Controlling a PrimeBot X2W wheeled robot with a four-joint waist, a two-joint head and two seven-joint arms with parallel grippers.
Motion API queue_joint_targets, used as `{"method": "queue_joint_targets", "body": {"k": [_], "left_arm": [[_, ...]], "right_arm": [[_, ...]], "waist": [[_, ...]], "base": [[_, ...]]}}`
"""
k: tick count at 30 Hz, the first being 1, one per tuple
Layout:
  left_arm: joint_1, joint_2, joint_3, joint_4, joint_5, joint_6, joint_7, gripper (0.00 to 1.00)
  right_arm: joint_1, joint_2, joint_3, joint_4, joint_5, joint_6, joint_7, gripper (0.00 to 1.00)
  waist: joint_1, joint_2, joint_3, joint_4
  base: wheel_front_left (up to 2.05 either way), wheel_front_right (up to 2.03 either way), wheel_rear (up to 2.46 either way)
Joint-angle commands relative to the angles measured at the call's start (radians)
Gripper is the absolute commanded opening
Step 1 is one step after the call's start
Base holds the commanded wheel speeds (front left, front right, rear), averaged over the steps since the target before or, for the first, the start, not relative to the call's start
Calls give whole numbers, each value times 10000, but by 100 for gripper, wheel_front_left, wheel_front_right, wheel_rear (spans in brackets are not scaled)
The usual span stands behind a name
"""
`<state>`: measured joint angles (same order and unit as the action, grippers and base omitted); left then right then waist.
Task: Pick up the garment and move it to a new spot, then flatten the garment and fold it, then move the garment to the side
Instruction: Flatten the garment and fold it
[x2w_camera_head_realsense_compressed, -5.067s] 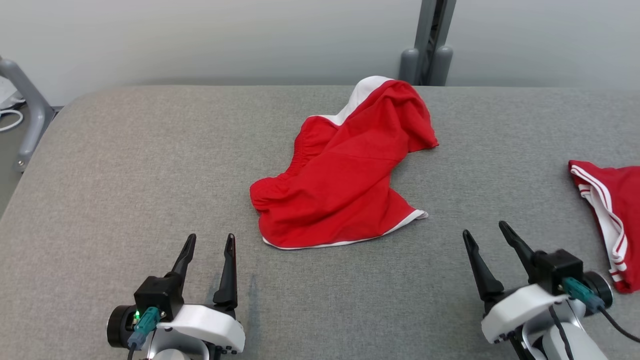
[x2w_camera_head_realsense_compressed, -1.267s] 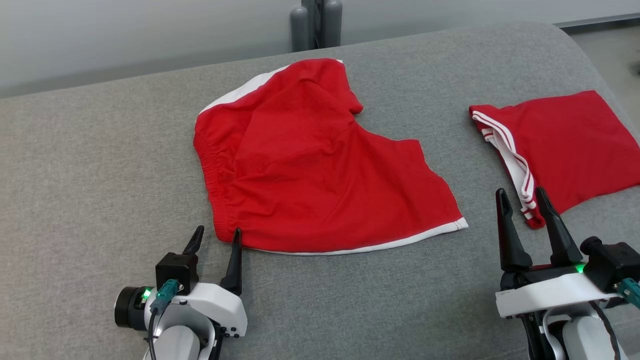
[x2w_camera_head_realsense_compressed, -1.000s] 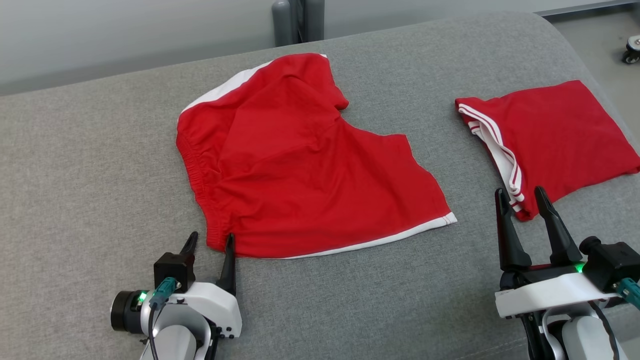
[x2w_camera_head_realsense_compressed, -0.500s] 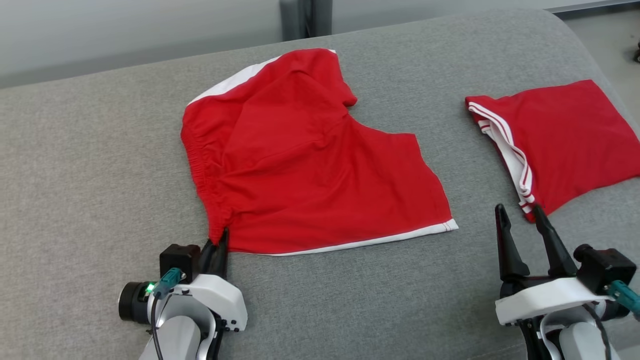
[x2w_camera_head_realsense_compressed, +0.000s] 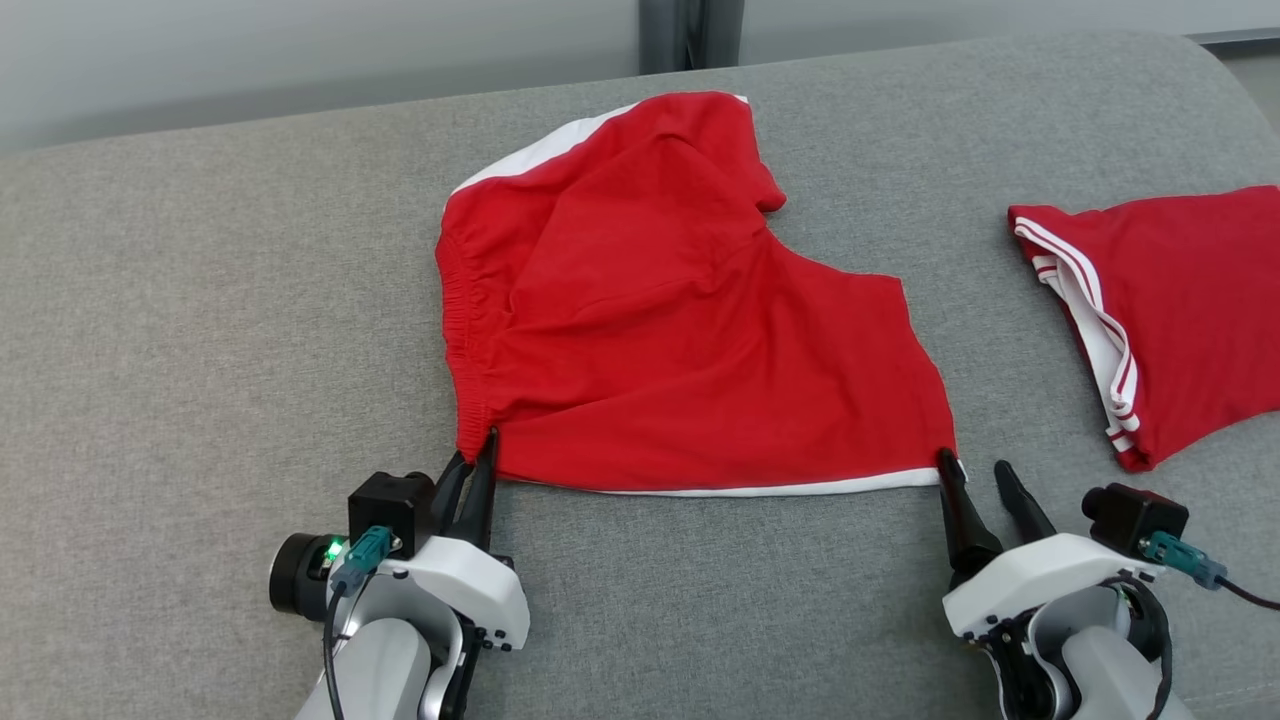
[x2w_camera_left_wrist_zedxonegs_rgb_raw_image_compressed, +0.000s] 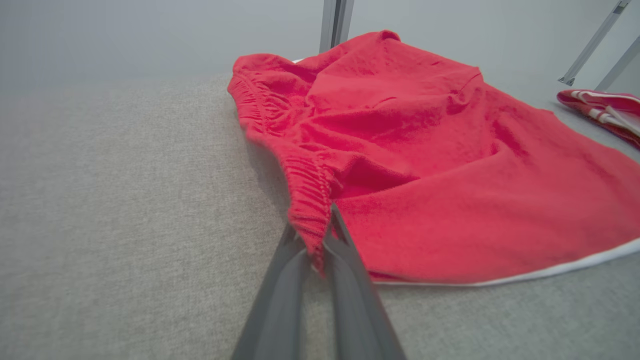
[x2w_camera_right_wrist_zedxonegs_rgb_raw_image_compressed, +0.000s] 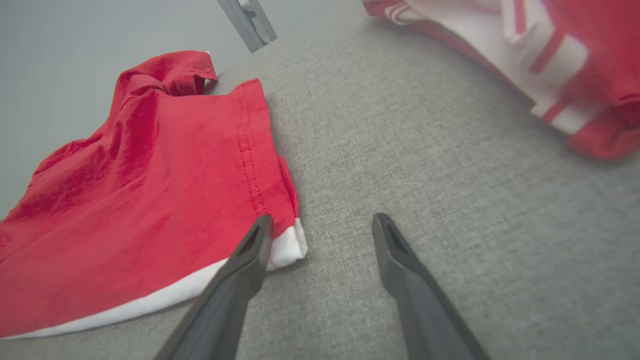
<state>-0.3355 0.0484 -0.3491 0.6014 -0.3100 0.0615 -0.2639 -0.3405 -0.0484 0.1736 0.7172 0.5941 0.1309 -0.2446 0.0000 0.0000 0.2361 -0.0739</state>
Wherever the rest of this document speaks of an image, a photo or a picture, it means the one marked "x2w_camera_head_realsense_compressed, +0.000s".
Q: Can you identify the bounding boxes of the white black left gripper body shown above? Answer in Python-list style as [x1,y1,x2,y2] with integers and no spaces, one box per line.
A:
[267,532,532,653]

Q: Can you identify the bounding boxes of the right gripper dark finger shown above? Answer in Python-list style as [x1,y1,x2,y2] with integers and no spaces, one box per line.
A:
[993,459,1059,547]
[935,447,1004,590]

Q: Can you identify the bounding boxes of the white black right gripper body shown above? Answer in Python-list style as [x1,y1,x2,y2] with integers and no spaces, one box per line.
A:
[941,532,1168,643]

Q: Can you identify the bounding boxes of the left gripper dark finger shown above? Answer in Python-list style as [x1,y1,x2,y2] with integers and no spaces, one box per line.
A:
[456,428,500,553]
[431,450,474,543]

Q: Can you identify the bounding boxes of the red white basketball jersey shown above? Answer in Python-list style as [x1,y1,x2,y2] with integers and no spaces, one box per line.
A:
[1008,185,1280,473]

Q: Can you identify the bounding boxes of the red white shorts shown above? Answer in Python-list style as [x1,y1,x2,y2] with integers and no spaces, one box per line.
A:
[435,90,961,498]

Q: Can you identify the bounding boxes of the grey fabric sofa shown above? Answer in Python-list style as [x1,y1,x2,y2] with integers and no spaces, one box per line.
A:
[0,30,1280,720]

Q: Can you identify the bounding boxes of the black cable with teal connector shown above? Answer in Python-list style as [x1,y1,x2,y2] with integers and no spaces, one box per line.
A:
[1138,531,1280,612]
[321,526,394,720]

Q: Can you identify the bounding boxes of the black braided cable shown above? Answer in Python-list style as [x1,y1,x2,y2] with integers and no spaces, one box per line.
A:
[1105,575,1176,720]

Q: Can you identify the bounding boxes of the grey metal post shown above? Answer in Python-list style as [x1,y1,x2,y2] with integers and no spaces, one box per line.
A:
[640,0,746,73]

